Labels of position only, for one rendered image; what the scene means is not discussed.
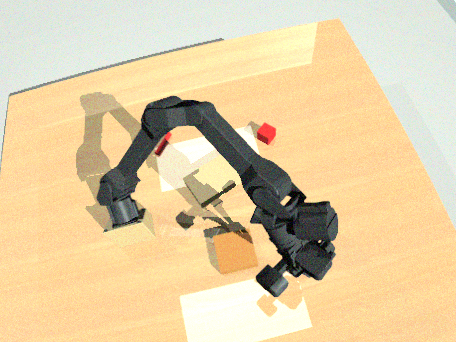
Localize red square block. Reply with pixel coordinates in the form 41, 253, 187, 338
257, 122, 276, 145

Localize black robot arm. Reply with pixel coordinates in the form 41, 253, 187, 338
96, 95, 338, 281

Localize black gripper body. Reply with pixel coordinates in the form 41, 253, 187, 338
255, 237, 303, 297

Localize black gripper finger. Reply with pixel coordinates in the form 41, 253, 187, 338
287, 270, 311, 278

